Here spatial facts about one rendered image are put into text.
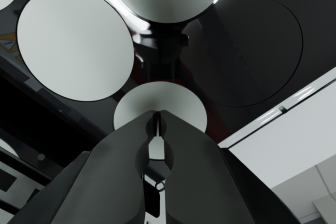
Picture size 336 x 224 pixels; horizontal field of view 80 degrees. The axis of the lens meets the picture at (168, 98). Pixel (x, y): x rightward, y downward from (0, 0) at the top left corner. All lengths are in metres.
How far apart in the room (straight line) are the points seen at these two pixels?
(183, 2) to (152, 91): 0.08
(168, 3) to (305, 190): 2.01
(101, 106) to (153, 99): 0.05
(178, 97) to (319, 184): 1.96
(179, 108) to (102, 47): 0.09
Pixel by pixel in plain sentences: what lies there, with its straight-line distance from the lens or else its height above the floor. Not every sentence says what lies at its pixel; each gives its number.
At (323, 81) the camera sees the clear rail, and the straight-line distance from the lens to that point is 0.25.
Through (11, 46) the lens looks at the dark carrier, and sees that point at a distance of 0.23.
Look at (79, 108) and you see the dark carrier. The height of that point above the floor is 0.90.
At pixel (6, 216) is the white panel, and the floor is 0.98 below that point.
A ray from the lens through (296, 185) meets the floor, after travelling 2.02.
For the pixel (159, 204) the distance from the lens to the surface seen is 0.32.
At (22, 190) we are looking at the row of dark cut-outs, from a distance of 0.23.
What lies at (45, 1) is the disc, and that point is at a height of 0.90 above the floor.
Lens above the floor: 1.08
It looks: 63 degrees down
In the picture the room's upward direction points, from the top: 177 degrees clockwise
